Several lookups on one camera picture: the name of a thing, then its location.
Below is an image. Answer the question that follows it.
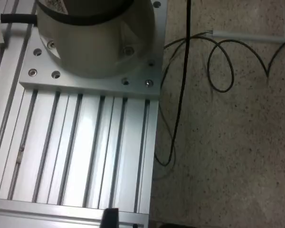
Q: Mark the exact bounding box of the white floor conduit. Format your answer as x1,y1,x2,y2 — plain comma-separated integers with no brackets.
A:
211,29,285,44

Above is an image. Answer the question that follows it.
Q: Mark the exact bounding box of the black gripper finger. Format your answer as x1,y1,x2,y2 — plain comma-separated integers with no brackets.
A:
101,208,119,228

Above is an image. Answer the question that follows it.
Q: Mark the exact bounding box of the black hanging cable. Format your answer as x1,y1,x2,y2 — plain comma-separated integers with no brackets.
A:
154,0,193,167

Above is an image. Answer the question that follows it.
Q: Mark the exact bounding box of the aluminium profile robot stand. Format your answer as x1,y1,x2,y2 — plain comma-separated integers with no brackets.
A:
0,0,168,228

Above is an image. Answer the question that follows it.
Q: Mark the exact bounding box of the aluminium mounting plate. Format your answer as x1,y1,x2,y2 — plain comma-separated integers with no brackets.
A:
19,0,168,96

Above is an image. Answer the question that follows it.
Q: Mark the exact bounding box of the thin black floor cable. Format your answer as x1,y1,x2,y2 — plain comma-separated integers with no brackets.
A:
160,30,285,93

